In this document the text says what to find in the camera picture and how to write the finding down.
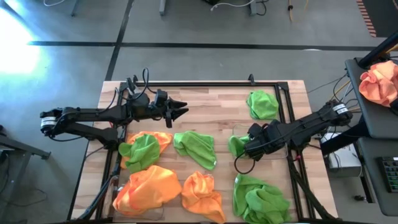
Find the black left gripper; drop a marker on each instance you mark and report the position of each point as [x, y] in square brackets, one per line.
[158, 112]

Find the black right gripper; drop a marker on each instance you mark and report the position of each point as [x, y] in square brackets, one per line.
[267, 140]

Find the green microfiber towel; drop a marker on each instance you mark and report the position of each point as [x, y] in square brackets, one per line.
[258, 202]
[236, 146]
[141, 154]
[262, 104]
[196, 147]

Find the orange microfiber towel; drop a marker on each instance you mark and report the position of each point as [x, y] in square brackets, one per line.
[164, 138]
[199, 196]
[127, 203]
[155, 183]

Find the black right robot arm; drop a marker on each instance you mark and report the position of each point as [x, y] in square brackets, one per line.
[311, 124]

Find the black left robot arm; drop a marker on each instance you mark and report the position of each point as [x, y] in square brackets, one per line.
[93, 113]

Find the clear plastic basket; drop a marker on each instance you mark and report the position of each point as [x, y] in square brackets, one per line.
[241, 129]
[155, 214]

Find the clear plastic spray bottle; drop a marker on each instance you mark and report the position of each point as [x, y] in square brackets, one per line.
[133, 88]

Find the black slanted floor beam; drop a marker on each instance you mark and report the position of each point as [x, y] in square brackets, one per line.
[339, 143]

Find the white electronics box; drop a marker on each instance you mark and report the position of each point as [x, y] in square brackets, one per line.
[345, 163]

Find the dark grey side desk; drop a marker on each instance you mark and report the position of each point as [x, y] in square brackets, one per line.
[367, 121]

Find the grey table leg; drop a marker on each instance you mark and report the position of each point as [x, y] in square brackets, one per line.
[162, 7]
[253, 7]
[74, 9]

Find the small black floor object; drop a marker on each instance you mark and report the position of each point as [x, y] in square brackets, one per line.
[359, 198]

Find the dark grey keyboard desk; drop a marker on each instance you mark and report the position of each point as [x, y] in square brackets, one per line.
[370, 186]

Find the crumpled orange cloth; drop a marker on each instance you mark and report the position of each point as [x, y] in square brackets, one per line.
[377, 82]

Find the black computer keyboard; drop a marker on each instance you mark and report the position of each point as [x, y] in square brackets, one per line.
[390, 174]

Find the dark desk pole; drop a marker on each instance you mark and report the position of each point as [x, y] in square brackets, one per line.
[376, 51]

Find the dark metal table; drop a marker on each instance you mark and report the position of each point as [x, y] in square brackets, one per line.
[31, 150]

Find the black mat with striped edge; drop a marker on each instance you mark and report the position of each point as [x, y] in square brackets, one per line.
[385, 15]

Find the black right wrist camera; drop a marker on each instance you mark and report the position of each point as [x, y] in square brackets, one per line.
[255, 129]

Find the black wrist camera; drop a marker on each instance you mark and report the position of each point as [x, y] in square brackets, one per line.
[255, 129]
[161, 96]

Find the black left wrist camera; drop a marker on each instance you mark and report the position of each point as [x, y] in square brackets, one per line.
[161, 96]

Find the black aluminium table frame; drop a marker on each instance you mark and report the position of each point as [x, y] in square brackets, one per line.
[202, 84]

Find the black frame knob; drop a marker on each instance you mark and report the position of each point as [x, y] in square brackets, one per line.
[134, 78]
[251, 77]

